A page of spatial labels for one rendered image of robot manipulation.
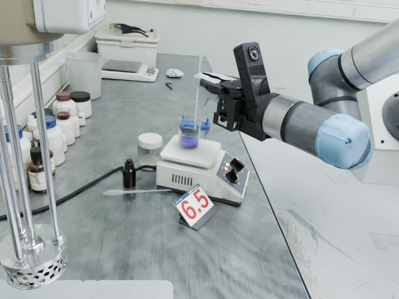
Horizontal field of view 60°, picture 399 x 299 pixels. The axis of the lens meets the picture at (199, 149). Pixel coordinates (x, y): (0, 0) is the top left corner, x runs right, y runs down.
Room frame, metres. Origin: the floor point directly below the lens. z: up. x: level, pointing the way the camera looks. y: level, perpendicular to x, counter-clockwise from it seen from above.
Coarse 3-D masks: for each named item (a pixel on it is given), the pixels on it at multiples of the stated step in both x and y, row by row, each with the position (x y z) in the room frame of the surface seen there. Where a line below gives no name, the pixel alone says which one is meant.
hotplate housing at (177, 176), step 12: (156, 168) 0.66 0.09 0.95; (168, 168) 0.65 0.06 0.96; (180, 168) 0.65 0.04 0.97; (192, 168) 0.64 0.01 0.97; (204, 168) 0.65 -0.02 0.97; (216, 168) 0.66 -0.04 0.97; (156, 180) 0.66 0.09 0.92; (168, 180) 0.65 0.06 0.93; (180, 180) 0.64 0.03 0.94; (192, 180) 0.64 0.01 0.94; (204, 180) 0.63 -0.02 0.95; (216, 180) 0.63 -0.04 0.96; (180, 192) 0.65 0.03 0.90; (216, 192) 0.63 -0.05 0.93; (228, 192) 0.62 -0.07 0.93; (240, 204) 0.62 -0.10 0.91
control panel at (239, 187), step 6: (228, 156) 0.74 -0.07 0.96; (222, 162) 0.70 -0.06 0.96; (228, 162) 0.71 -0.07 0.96; (222, 168) 0.67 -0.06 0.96; (228, 168) 0.69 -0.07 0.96; (246, 168) 0.73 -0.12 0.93; (216, 174) 0.64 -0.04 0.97; (222, 174) 0.65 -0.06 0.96; (240, 174) 0.69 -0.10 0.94; (246, 174) 0.71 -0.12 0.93; (228, 180) 0.64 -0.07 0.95; (240, 180) 0.67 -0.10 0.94; (234, 186) 0.63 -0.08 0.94; (240, 186) 0.65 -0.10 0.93; (240, 192) 0.63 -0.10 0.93
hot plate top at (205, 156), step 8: (176, 136) 0.76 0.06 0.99; (168, 144) 0.71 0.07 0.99; (176, 144) 0.72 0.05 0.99; (200, 144) 0.73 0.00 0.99; (208, 144) 0.74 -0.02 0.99; (216, 144) 0.74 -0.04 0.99; (160, 152) 0.67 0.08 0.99; (168, 152) 0.67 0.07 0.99; (176, 152) 0.68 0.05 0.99; (184, 152) 0.68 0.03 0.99; (192, 152) 0.68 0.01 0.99; (200, 152) 0.69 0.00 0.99; (208, 152) 0.69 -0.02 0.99; (216, 152) 0.70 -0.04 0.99; (176, 160) 0.65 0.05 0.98; (184, 160) 0.65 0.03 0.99; (192, 160) 0.65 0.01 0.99; (200, 160) 0.65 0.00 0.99; (208, 160) 0.66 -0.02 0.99
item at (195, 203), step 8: (192, 192) 0.60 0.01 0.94; (200, 192) 0.62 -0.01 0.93; (184, 200) 0.57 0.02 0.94; (192, 200) 0.59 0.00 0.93; (200, 200) 0.60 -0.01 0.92; (208, 200) 0.61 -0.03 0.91; (184, 208) 0.56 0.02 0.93; (192, 208) 0.57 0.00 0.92; (200, 208) 0.58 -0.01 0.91; (192, 216) 0.55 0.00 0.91
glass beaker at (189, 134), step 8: (184, 112) 0.73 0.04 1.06; (184, 120) 0.73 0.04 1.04; (192, 120) 0.74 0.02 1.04; (200, 120) 0.72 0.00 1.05; (184, 128) 0.69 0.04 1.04; (192, 128) 0.69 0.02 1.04; (200, 128) 0.71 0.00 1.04; (184, 136) 0.69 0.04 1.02; (192, 136) 0.69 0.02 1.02; (184, 144) 0.69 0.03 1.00; (192, 144) 0.69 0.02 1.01
